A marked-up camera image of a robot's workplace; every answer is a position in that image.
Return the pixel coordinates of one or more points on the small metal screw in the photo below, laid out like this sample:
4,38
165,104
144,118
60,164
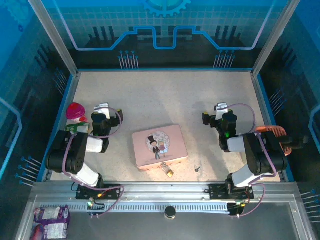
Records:
197,169

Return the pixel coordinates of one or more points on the pink tin box with couple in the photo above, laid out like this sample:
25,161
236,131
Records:
160,147

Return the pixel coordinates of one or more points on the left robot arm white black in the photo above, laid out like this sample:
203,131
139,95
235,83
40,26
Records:
75,155

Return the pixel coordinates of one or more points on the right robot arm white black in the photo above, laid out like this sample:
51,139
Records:
260,155

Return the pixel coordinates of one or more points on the green snack bag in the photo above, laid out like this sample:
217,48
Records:
72,127

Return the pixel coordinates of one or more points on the pink red lidded cup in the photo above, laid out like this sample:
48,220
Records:
75,111

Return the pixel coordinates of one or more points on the orange plastic rack holder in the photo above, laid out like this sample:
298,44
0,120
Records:
273,130

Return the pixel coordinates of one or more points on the black round knob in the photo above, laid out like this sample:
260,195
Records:
170,213

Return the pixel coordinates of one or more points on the purple snack bag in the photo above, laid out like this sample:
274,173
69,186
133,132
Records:
52,220

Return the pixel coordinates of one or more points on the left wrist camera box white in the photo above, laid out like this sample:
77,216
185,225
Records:
103,110

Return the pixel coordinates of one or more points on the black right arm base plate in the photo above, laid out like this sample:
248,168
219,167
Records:
217,192

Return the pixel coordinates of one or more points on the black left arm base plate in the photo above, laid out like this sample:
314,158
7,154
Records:
112,191

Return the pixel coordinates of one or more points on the aluminium mounting rail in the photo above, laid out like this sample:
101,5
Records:
165,191

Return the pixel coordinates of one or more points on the aluminium frame post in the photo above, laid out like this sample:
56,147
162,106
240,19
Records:
273,37
53,37

